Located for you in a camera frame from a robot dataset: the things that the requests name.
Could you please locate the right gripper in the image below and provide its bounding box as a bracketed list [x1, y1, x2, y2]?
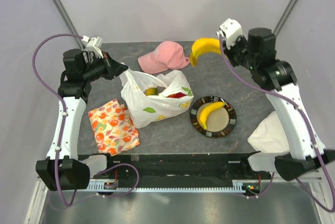
[220, 33, 258, 72]

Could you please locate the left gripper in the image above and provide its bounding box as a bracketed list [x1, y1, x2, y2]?
[82, 51, 128, 83]

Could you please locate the fake banana bunch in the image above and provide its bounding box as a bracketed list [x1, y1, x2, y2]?
[189, 38, 222, 67]

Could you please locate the white plastic bag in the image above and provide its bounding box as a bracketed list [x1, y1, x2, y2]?
[120, 69, 194, 128]

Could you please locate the fake red tomato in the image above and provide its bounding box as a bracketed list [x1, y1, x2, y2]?
[168, 93, 186, 98]

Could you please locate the single fake banana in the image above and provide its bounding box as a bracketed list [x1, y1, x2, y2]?
[198, 102, 226, 130]

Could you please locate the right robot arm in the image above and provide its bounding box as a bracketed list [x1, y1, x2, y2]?
[218, 23, 334, 181]

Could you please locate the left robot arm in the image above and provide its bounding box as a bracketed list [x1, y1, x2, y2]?
[36, 49, 128, 191]

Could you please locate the fake green mango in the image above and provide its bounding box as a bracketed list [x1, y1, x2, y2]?
[145, 87, 158, 96]

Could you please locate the pink baseball cap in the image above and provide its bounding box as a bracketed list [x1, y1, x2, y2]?
[138, 41, 190, 74]

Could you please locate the floral orange cloth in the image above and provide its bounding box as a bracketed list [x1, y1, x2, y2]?
[88, 99, 140, 156]

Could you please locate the dark striped ceramic plate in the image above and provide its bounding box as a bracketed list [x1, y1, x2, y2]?
[189, 96, 237, 138]

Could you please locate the white folded towel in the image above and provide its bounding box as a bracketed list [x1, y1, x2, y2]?
[247, 111, 289, 153]

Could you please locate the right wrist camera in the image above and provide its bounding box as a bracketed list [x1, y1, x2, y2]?
[217, 18, 243, 49]

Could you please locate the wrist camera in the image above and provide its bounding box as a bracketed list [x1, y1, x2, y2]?
[81, 36, 104, 59]
[217, 18, 243, 49]

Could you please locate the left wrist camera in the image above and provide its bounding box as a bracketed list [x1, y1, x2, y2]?
[81, 36, 104, 59]

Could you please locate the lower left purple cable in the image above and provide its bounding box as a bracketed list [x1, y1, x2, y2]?
[96, 163, 141, 198]

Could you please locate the right aluminium frame post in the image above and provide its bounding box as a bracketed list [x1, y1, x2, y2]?
[273, 0, 299, 36]

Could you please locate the aluminium frame post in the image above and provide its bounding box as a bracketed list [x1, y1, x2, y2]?
[273, 0, 299, 36]
[52, 0, 78, 35]

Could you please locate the left aluminium frame post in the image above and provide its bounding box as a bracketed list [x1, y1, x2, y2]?
[52, 0, 78, 35]

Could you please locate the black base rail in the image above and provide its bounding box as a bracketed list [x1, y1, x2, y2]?
[78, 152, 273, 183]

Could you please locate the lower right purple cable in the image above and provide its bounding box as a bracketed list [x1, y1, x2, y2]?
[243, 173, 275, 200]

